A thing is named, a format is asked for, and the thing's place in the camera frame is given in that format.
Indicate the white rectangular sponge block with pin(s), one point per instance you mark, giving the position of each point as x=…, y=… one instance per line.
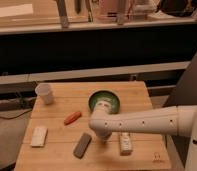
x=39, y=136

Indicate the grey rectangular eraser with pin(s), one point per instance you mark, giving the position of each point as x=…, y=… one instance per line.
x=82, y=145

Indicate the white plastic bottle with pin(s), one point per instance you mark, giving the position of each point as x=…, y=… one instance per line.
x=125, y=144

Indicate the grey robot base body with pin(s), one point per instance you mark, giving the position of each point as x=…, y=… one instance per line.
x=184, y=96

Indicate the metal post on shelf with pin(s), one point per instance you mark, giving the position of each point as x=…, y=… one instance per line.
x=62, y=13

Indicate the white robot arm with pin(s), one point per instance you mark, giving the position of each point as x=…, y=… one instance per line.
x=173, y=120

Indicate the green ceramic bowl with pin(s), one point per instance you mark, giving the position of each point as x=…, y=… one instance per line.
x=105, y=95

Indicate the orange carrot toy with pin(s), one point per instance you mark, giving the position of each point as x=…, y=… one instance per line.
x=72, y=117

